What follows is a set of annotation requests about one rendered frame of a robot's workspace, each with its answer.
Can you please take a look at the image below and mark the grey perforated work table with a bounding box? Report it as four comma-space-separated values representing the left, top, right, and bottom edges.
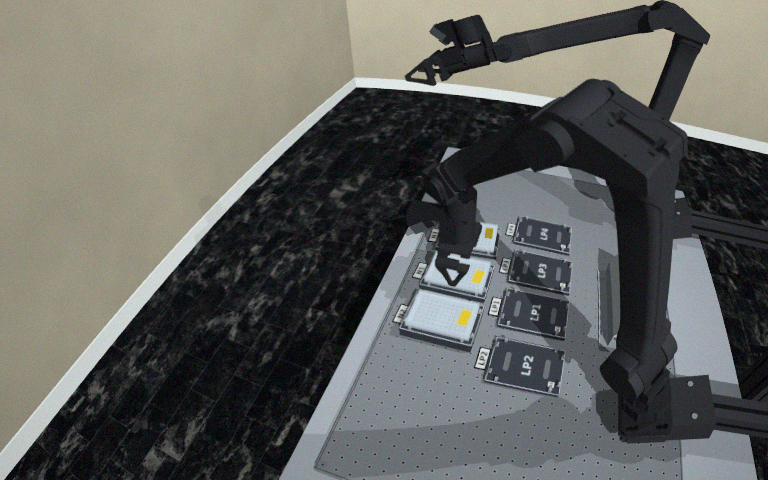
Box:
313, 170, 683, 480

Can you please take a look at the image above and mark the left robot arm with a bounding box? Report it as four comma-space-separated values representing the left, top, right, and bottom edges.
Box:
406, 79, 688, 437

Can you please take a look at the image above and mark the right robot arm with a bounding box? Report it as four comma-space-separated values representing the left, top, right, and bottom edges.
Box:
429, 0, 710, 120

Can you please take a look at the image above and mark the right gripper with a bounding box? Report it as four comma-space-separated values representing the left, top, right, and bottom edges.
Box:
405, 50, 470, 86

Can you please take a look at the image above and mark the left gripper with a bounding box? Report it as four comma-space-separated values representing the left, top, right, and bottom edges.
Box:
435, 215, 482, 287

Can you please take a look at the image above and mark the grey operator panel with colored buttons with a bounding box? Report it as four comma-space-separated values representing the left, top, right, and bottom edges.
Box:
598, 254, 620, 348

